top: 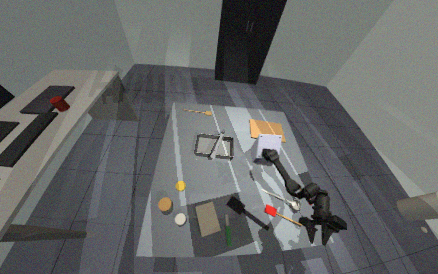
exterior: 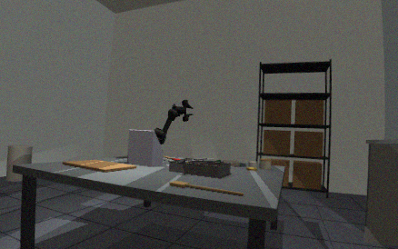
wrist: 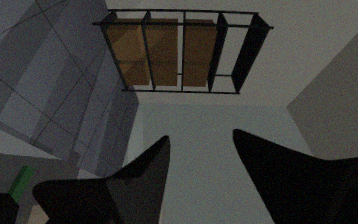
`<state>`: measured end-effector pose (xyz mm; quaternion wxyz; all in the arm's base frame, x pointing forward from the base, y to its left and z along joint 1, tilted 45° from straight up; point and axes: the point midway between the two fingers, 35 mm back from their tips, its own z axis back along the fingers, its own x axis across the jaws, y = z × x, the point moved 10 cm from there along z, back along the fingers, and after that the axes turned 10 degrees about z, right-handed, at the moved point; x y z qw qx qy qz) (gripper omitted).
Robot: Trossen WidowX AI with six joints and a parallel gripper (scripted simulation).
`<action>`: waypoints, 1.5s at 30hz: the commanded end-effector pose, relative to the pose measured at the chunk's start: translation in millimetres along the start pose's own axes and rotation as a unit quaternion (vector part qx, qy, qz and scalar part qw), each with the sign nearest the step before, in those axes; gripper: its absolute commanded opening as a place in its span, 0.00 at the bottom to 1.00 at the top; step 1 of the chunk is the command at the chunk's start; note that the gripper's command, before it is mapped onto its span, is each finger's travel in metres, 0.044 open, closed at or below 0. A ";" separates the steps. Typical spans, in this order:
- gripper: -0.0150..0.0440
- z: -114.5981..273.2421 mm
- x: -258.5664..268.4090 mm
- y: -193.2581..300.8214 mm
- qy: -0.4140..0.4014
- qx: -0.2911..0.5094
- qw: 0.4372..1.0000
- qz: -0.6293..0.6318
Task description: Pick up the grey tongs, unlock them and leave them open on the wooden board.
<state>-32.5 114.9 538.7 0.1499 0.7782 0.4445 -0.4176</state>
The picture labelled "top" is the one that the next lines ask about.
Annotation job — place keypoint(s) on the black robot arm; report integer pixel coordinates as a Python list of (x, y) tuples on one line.
[(292, 186)]

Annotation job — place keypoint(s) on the black spatula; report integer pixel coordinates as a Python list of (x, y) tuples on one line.
[(238, 207)]

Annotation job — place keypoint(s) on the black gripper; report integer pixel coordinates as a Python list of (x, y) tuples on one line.
[(321, 217)]

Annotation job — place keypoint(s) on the red spatula with wooden handle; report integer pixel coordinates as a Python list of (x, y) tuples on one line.
[(271, 210)]

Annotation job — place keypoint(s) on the light wooden board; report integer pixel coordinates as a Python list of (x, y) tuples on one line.
[(263, 127)]

